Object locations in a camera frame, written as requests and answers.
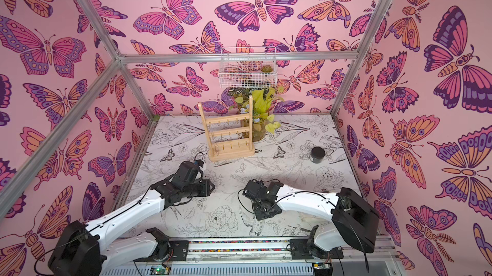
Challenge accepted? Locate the wooden jewelry display stand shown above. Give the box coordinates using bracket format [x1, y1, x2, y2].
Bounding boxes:
[196, 91, 255, 162]

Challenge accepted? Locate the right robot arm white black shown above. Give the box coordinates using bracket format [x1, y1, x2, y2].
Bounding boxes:
[242, 179, 379, 259]

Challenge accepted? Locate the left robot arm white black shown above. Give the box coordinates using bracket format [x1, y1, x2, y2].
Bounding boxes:
[47, 160, 215, 275]

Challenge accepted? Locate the small black cylinder jar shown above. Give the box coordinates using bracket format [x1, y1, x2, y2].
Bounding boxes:
[310, 146, 326, 163]

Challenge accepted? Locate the potted green plant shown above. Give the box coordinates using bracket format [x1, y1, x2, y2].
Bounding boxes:
[226, 87, 282, 142]

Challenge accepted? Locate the small succulent in basket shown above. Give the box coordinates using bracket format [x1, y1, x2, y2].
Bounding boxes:
[260, 66, 274, 73]

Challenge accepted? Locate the white wire basket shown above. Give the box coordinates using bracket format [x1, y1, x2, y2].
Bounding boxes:
[217, 46, 278, 89]

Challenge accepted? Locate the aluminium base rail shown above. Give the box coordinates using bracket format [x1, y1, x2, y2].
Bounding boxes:
[100, 236, 406, 275]

